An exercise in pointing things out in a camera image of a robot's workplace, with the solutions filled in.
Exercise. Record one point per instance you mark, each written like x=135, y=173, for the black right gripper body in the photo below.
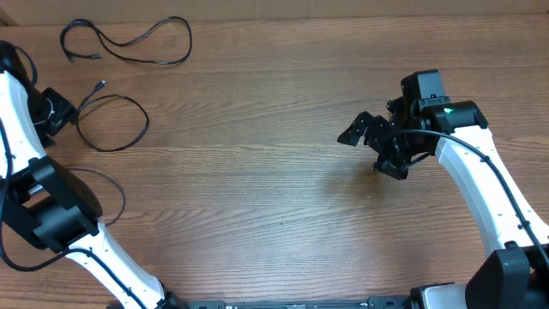
x=401, y=149

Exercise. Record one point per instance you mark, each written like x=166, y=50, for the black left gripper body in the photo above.
x=49, y=110

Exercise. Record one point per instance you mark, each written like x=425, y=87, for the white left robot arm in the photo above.
x=47, y=205

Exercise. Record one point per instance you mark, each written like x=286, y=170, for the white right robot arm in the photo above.
x=425, y=122

